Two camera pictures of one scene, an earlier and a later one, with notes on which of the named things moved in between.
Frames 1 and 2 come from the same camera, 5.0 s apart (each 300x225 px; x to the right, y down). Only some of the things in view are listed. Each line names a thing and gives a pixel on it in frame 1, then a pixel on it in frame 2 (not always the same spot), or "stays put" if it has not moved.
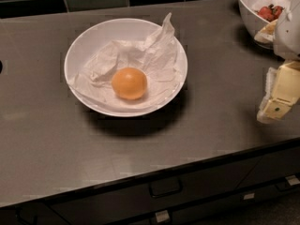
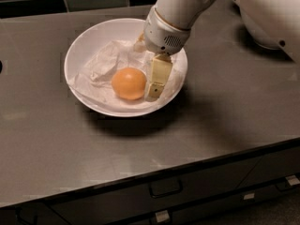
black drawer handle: x=163 y=187 stays put
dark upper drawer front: x=152 y=191 stays put
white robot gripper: x=289 y=37 → x=161 y=35
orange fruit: x=129 y=83 stays put
